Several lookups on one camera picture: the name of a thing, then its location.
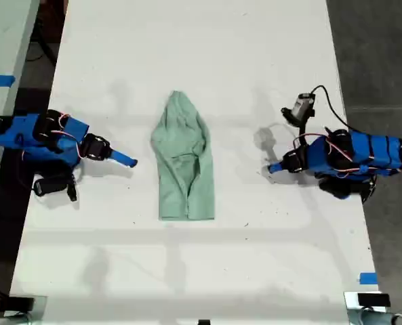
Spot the pale green t-shirt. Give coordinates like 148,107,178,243
149,89,217,222

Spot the short blue tape strip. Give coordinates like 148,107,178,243
359,271,379,286

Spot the white side table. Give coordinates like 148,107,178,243
0,0,41,217

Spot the small black box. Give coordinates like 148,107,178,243
8,296,35,313
357,292,391,308

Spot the black camera stalk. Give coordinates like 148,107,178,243
66,171,78,202
294,121,312,148

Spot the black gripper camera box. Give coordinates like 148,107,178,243
33,173,69,198
281,93,317,127

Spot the black camera cable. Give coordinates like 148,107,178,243
309,85,353,133

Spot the metal table bracket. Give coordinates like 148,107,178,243
343,290,392,314
7,295,49,316

